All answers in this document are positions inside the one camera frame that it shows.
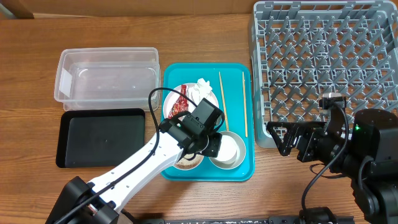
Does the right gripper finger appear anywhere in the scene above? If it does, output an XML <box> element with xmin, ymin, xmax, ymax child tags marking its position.
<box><xmin>266</xmin><ymin>121</ymin><xmax>326</xmax><ymax>137</ymax></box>
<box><xmin>272</xmin><ymin>128</ymin><xmax>300</xmax><ymax>156</ymax></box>

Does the red sauce packet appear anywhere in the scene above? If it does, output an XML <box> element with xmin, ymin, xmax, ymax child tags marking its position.
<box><xmin>168</xmin><ymin>85</ymin><xmax>188</xmax><ymax>119</ymax></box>

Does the white paper napkin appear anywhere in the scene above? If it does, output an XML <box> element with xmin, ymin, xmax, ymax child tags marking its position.
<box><xmin>188</xmin><ymin>78</ymin><xmax>212</xmax><ymax>104</ymax></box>

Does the white cup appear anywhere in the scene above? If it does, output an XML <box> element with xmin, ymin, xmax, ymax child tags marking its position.
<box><xmin>215</xmin><ymin>135</ymin><xmax>239</xmax><ymax>164</ymax></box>

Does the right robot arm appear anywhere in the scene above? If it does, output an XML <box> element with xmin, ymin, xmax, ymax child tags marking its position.
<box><xmin>267</xmin><ymin>106</ymin><xmax>397</xmax><ymax>223</ymax></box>

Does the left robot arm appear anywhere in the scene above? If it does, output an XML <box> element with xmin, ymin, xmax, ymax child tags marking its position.
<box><xmin>46</xmin><ymin>99</ymin><xmax>224</xmax><ymax>223</ymax></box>

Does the clear plastic waste bin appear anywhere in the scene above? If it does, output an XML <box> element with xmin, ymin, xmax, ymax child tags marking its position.
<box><xmin>53</xmin><ymin>47</ymin><xmax>160</xmax><ymax>111</ymax></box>

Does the grey bowl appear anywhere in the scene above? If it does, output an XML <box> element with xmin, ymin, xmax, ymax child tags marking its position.
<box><xmin>209</xmin><ymin>131</ymin><xmax>246</xmax><ymax>170</ymax></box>

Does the teal plastic serving tray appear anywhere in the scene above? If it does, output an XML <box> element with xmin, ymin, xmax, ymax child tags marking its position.
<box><xmin>162</xmin><ymin>63</ymin><xmax>255</xmax><ymax>182</ymax></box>

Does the right wooden chopstick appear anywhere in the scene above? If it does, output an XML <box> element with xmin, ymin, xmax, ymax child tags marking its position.
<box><xmin>242</xmin><ymin>71</ymin><xmax>248</xmax><ymax>138</ymax></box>

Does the wooden chopstick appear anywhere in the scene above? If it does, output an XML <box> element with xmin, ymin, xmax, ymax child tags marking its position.
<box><xmin>218</xmin><ymin>71</ymin><xmax>229</xmax><ymax>131</ymax></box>
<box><xmin>242</xmin><ymin>71</ymin><xmax>248</xmax><ymax>138</ymax></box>

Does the large white round plate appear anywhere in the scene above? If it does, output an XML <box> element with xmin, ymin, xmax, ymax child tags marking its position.
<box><xmin>162</xmin><ymin>83</ymin><xmax>220</xmax><ymax>118</ymax></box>

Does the left wooden chopstick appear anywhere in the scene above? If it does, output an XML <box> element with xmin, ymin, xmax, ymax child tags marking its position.
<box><xmin>218</xmin><ymin>71</ymin><xmax>229</xmax><ymax>131</ymax></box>

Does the grey plastic dish rack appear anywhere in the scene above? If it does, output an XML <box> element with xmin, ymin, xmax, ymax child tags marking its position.
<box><xmin>249</xmin><ymin>1</ymin><xmax>397</xmax><ymax>148</ymax></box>

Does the black rectangular tray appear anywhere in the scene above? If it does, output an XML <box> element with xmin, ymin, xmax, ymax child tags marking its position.
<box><xmin>55</xmin><ymin>108</ymin><xmax>145</xmax><ymax>168</ymax></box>

